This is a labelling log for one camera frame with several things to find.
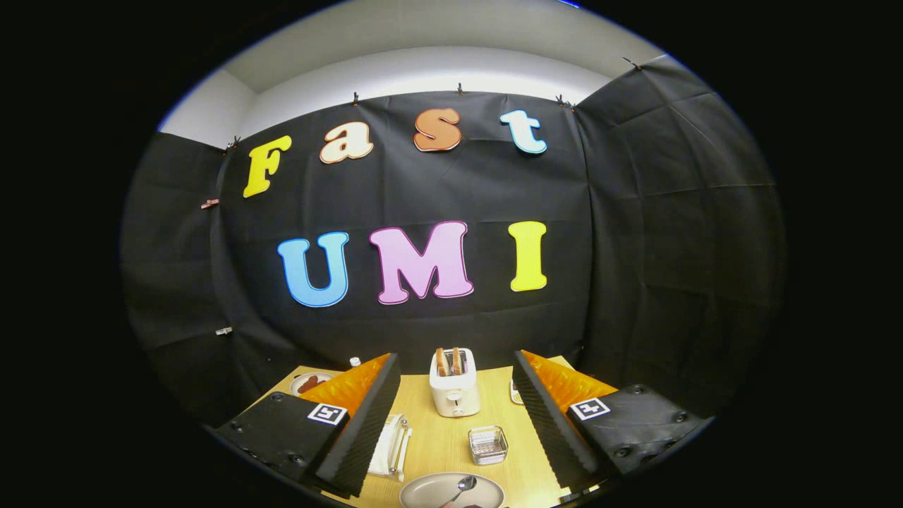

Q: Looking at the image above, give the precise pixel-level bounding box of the white plate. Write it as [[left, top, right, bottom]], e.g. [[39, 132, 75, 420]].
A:
[[399, 472, 506, 508]]

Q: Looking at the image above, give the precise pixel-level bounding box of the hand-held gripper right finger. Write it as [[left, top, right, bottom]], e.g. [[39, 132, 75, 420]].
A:
[[512, 350, 713, 491]]

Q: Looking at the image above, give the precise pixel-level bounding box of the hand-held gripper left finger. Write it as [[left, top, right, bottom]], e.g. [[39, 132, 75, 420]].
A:
[[214, 353, 401, 498]]

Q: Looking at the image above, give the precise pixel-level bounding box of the small beige plate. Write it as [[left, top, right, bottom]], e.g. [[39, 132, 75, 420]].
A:
[[289, 372, 334, 396]]

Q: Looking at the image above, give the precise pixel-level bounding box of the metal spoon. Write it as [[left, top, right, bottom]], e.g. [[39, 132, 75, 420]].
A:
[[439, 475, 478, 508]]

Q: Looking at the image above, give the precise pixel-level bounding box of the white wire dish rack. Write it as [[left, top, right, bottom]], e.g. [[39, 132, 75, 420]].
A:
[[367, 413, 412, 483]]

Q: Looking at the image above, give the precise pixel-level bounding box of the metal wire basket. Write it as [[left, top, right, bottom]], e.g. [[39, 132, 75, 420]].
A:
[[468, 425, 509, 466]]

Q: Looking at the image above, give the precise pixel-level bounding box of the white toaster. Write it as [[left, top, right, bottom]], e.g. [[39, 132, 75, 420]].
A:
[[430, 347, 482, 418]]

